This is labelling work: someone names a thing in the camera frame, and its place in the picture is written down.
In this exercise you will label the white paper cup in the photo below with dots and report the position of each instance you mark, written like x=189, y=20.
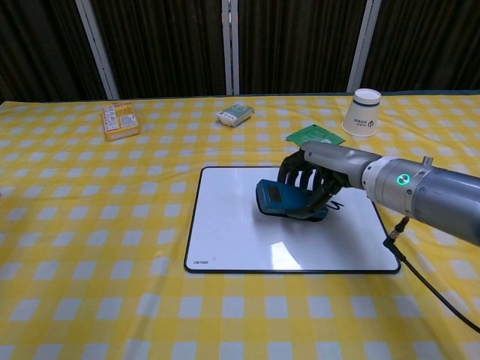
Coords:
x=360, y=116

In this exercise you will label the white partition post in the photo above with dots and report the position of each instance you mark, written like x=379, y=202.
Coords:
x=98, y=48
x=363, y=45
x=230, y=47

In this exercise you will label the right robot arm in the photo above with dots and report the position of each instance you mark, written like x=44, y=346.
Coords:
x=423, y=191

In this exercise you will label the orange snack box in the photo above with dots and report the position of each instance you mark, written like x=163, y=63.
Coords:
x=120, y=122

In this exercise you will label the yellow white checkered tablecloth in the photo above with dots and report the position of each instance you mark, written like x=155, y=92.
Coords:
x=93, y=262

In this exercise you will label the blue board eraser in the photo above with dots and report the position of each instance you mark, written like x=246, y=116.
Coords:
x=279, y=197

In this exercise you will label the small pocket tissue pack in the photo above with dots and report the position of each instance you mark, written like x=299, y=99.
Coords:
x=234, y=114

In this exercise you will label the green foil packet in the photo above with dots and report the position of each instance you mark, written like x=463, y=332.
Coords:
x=315, y=135

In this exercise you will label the white board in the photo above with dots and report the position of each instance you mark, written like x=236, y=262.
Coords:
x=232, y=240

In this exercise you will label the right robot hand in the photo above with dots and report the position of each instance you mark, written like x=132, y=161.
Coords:
x=333, y=161

